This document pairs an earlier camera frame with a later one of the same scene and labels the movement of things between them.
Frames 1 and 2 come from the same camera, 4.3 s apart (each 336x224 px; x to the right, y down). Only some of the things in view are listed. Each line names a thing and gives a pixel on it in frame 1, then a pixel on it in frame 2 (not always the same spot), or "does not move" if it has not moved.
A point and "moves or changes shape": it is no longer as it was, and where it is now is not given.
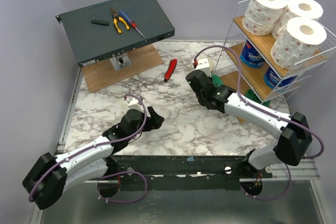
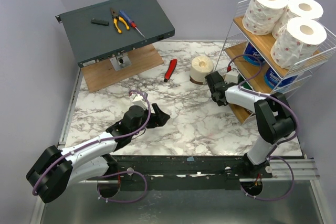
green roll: (217, 81) moves or changes shape
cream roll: (205, 63) does not move
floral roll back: (297, 42) does not move
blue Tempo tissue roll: (249, 57) moves or changes shape
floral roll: (265, 8) does not move
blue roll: (273, 80) does not move
